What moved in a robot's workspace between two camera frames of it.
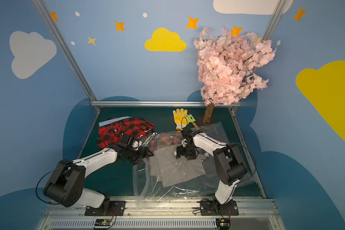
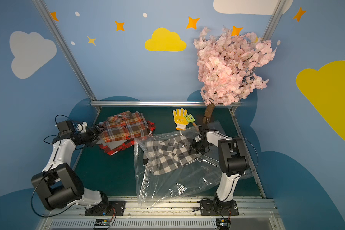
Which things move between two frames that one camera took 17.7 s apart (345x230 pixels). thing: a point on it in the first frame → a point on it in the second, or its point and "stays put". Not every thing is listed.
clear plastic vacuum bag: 162,176 stays put
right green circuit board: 223,224 stays put
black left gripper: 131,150 → 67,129
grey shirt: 170,170 → 112,144
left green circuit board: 102,223 stays put
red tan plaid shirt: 164,139 → 124,126
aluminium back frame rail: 155,104 stays put
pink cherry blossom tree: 224,64 stays put
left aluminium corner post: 53,27 stays put
